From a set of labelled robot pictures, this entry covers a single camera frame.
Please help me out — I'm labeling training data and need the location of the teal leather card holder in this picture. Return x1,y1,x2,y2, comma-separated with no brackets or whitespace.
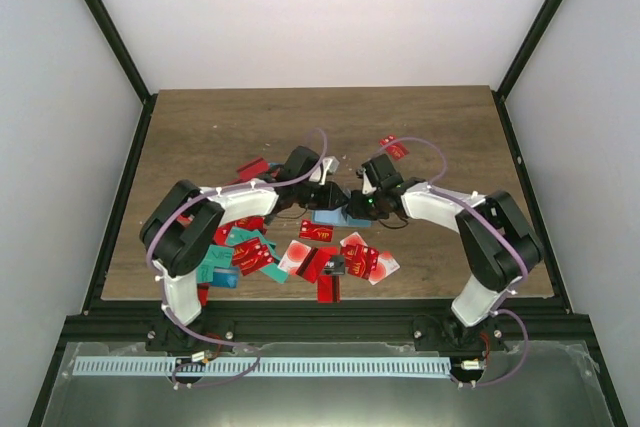
311,208,372,228

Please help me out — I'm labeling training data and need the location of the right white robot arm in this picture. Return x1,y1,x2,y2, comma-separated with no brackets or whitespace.
346,154,544,350

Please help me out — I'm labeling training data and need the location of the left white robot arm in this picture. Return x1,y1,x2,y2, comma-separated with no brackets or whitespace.
139,146,348,351

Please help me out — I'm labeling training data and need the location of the red VIP card centre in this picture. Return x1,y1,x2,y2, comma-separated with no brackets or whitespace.
299,220,334,242

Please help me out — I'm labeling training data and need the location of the red card far right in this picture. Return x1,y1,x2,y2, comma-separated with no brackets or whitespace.
379,135,409,160

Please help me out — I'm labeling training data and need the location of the white red card right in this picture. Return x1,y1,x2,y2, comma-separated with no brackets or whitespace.
369,251,400,285

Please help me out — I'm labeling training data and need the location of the red gold card right pile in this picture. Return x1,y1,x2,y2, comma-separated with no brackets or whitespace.
340,244,379,280

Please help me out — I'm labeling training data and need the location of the red gold card pile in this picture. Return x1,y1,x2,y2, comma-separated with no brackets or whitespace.
231,238,277,276
340,244,379,280

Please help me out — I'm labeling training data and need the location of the white red circle card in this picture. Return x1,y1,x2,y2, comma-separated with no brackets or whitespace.
278,240,311,274

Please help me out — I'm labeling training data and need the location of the red card top pile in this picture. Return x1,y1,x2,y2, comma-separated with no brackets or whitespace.
237,157,269,182

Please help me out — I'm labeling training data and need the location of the teal card with stripe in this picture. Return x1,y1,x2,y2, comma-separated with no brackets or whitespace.
259,248,289,284

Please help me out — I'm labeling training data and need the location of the teal card front left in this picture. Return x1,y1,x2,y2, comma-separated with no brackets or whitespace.
196,245,233,284

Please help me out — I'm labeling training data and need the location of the blue card front left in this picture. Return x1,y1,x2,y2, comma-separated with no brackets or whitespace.
210,267,239,289

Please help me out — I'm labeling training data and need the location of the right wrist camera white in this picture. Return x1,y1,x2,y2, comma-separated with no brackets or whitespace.
356,167,377,195

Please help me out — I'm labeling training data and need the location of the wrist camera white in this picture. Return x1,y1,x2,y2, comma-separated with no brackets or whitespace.
356,167,377,195
309,156,340,185

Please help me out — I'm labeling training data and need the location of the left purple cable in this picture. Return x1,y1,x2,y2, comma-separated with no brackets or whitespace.
145,127,329,391

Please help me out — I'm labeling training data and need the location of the purple cable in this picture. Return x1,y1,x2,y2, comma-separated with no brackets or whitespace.
374,136,530,389
145,127,329,391

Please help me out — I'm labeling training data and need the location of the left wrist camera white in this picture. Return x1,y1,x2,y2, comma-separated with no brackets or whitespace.
309,156,340,185

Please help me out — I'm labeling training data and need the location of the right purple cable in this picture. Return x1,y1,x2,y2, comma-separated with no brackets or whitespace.
374,136,530,389

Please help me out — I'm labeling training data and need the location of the light blue slotted cable duct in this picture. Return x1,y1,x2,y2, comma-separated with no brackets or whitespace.
72,356,451,378

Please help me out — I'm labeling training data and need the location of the black frame post right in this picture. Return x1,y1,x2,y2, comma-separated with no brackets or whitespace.
494,0,594,98

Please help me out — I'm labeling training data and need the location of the black frame post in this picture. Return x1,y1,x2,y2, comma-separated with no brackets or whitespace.
53,0,153,104
494,0,594,98

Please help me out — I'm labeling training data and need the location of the black frame post left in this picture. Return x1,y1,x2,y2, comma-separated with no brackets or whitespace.
53,0,153,104

